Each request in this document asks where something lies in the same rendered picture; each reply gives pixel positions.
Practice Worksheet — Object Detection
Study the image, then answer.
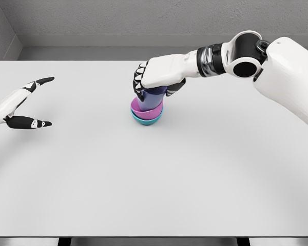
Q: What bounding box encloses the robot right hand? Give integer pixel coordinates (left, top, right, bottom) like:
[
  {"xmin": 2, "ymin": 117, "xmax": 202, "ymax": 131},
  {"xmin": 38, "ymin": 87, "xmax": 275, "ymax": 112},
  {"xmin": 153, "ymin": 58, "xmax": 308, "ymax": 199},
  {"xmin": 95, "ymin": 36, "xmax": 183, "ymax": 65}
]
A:
[{"xmin": 132, "ymin": 54, "xmax": 187, "ymax": 101}]

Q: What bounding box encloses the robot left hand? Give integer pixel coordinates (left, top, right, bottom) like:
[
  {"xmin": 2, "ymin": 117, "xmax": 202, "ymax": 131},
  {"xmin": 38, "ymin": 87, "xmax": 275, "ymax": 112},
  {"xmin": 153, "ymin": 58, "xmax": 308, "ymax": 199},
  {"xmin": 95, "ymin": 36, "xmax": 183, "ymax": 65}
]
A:
[{"xmin": 0, "ymin": 76, "xmax": 55, "ymax": 138}]

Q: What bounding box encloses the purple-blue cup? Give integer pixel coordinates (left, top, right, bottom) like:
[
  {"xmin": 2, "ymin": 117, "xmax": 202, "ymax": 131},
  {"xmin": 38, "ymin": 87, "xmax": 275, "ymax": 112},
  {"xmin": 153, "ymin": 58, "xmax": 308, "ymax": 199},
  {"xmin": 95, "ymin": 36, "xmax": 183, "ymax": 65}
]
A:
[{"xmin": 137, "ymin": 86, "xmax": 168, "ymax": 112}]

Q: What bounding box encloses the pink bowl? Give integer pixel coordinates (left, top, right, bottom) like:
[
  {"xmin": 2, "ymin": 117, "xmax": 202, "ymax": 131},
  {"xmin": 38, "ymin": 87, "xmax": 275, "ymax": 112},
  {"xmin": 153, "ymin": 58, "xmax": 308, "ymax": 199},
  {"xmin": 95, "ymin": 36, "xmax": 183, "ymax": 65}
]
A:
[{"xmin": 130, "ymin": 98, "xmax": 163, "ymax": 121}]

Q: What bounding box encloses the teal bowl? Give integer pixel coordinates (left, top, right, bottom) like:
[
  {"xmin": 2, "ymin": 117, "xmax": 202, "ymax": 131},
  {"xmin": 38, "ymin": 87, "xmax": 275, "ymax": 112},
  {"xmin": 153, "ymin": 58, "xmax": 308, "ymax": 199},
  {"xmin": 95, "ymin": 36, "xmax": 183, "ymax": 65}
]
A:
[{"xmin": 130, "ymin": 106, "xmax": 165, "ymax": 127}]

